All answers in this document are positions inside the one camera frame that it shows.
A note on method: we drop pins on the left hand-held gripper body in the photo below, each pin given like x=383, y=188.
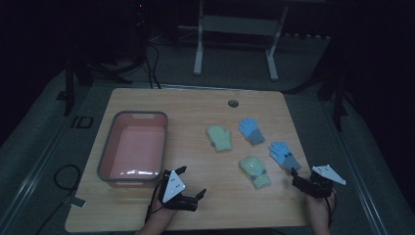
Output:
x=173, y=187

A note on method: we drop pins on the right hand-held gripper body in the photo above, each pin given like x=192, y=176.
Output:
x=318, y=187

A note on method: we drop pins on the person's left hand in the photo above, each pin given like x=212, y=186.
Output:
x=161, y=212

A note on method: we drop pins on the plain green mitten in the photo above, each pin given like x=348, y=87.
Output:
x=219, y=138

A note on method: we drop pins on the grey tape piece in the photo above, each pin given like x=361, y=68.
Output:
x=78, y=202

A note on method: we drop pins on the blue glove with grey cuff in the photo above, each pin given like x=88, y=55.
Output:
x=251, y=130
x=283, y=155

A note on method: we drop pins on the pink basin with grey rim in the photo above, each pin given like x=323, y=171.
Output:
x=137, y=150

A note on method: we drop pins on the white metal stand frame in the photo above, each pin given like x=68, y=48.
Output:
x=239, y=24

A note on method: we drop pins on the black tripod stand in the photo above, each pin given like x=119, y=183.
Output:
x=140, y=39

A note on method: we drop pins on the green mitten with face print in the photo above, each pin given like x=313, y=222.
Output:
x=256, y=173

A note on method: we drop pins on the person's right hand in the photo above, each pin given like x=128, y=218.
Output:
x=318, y=205

